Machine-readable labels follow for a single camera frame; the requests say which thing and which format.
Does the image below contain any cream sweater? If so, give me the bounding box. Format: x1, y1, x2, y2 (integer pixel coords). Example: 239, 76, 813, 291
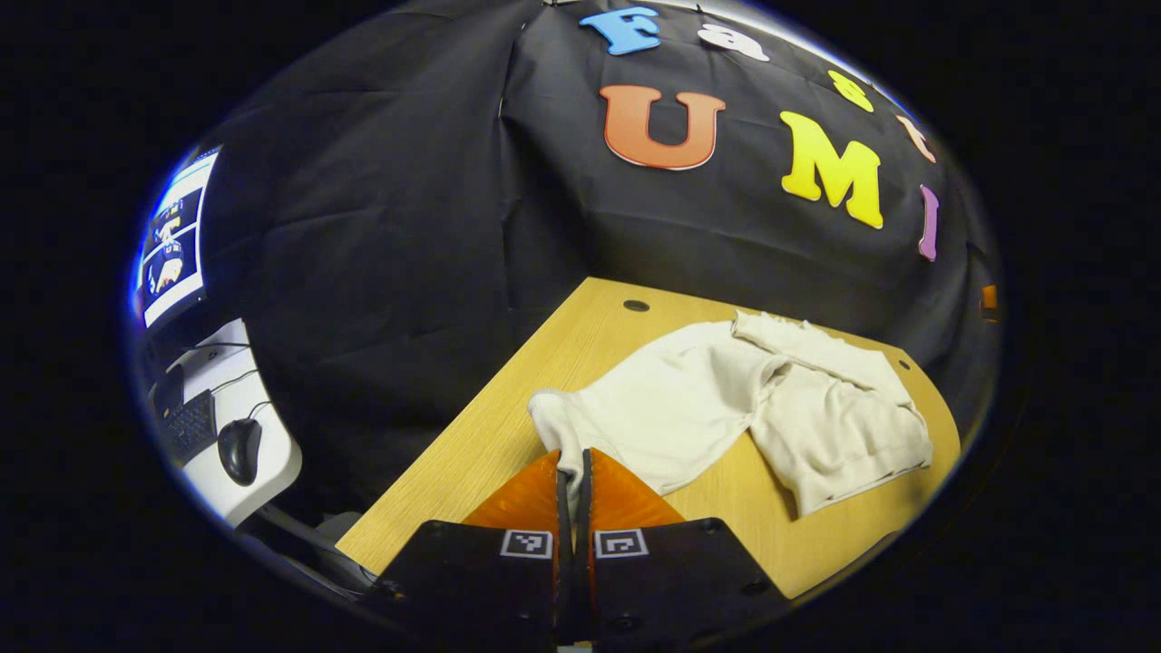
528, 310, 935, 520

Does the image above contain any black computer mouse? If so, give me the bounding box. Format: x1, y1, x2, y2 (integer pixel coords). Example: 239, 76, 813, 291
217, 417, 265, 487

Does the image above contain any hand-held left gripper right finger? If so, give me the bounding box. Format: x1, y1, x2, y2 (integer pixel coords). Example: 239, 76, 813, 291
576, 447, 790, 649

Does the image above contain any white desk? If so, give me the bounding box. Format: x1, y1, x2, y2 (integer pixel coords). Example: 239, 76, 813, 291
145, 317, 305, 529

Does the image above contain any computer monitor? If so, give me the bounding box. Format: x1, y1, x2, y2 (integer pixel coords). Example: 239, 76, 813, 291
134, 145, 224, 332

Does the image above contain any black keyboard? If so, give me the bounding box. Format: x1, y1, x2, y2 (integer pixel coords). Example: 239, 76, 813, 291
161, 388, 220, 465

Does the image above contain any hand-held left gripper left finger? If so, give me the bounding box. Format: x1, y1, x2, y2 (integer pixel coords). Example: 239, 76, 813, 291
358, 449, 577, 649

